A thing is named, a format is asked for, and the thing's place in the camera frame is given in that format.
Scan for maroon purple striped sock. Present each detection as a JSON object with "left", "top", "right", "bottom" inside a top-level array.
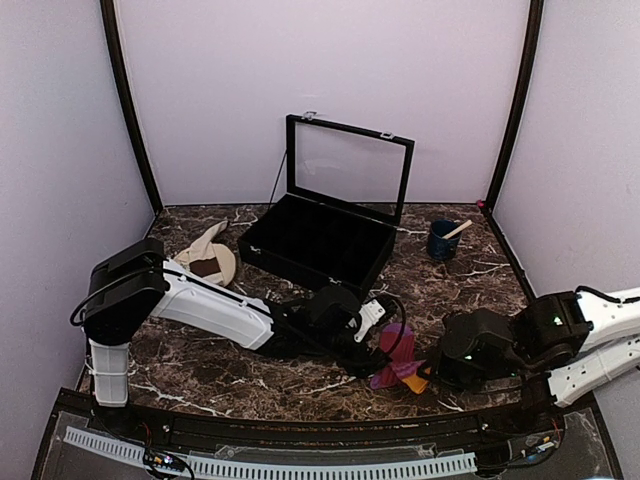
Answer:
[{"left": 369, "top": 323, "right": 428, "bottom": 394}]

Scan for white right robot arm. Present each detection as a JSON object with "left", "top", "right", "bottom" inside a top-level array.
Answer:
[{"left": 431, "top": 286, "right": 639, "bottom": 434}]

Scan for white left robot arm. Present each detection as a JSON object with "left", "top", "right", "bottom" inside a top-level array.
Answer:
[{"left": 70, "top": 238, "right": 394, "bottom": 436}]

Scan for dark blue mug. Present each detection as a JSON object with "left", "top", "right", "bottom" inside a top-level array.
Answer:
[{"left": 427, "top": 219, "right": 461, "bottom": 262}]

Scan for wooden stick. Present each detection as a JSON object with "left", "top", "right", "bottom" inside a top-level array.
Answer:
[{"left": 442, "top": 220, "right": 473, "bottom": 240}]

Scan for beige cloth hat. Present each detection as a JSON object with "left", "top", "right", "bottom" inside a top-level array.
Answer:
[{"left": 173, "top": 220, "right": 237, "bottom": 287}]

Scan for black display case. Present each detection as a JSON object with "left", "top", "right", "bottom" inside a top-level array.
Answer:
[{"left": 238, "top": 114, "right": 415, "bottom": 299}]

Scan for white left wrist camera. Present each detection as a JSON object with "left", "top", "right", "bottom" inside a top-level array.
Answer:
[{"left": 349, "top": 297, "right": 396, "bottom": 343}]

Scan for black front frame rail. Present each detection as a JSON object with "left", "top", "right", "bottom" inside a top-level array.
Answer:
[{"left": 47, "top": 389, "right": 602, "bottom": 452}]

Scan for white slotted cable duct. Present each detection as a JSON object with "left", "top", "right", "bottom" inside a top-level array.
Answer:
[{"left": 63, "top": 426, "right": 478, "bottom": 479}]

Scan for black left corner post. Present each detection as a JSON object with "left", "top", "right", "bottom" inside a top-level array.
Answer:
[{"left": 99, "top": 0, "right": 164, "bottom": 215}]

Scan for black corner post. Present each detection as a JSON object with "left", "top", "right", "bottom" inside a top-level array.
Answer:
[
  {"left": 99, "top": 0, "right": 164, "bottom": 215},
  {"left": 484, "top": 0, "right": 544, "bottom": 216}
]

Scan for black right corner post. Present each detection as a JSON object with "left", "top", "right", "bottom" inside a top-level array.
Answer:
[{"left": 484, "top": 0, "right": 544, "bottom": 216}]

